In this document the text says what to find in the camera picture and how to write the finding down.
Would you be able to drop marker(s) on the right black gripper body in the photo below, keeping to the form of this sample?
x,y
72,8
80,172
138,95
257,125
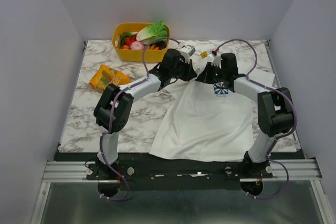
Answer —
x,y
208,74

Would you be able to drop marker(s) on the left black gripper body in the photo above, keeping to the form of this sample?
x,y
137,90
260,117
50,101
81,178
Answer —
x,y
182,71

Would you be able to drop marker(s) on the white t-shirt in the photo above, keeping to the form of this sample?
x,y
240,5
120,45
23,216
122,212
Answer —
x,y
207,123

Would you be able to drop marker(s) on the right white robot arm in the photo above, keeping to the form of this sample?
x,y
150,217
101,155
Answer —
x,y
274,108

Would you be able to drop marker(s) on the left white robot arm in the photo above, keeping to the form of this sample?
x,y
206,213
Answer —
x,y
113,109

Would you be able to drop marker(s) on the green toy cabbage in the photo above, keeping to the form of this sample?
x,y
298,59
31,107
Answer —
x,y
152,32

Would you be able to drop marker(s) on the pink toy onion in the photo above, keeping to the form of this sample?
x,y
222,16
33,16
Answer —
x,y
137,45

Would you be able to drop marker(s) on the yellow plastic basket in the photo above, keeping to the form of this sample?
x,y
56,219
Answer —
x,y
126,54

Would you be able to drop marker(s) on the red toy pepper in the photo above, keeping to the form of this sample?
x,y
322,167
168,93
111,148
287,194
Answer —
x,y
129,41

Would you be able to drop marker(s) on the orange snack bag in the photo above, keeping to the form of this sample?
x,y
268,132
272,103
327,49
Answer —
x,y
105,76

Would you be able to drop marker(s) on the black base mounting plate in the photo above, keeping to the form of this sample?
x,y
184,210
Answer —
x,y
142,171

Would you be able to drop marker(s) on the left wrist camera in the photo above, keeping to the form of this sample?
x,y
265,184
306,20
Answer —
x,y
186,52

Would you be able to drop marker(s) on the aluminium rail frame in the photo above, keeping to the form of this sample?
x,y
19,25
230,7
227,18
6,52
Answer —
x,y
76,172

